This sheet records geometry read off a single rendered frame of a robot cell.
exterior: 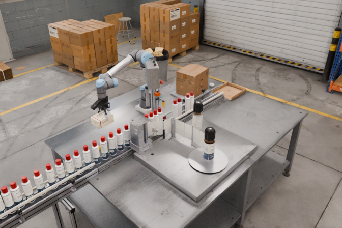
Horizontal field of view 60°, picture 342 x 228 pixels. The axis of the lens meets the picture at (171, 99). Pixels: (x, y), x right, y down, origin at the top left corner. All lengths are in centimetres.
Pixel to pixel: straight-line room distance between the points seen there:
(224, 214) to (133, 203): 105
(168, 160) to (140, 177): 25
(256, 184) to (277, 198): 34
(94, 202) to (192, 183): 118
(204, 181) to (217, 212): 74
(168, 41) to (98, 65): 152
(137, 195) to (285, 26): 516
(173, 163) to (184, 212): 43
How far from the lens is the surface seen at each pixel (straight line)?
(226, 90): 356
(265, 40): 686
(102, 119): 267
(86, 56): 590
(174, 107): 278
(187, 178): 224
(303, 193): 363
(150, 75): 248
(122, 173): 238
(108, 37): 614
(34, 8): 781
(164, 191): 222
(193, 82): 320
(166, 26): 633
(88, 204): 306
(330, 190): 379
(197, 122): 262
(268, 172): 341
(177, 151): 247
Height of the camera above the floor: 242
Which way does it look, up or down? 29 degrees down
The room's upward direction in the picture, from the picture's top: straight up
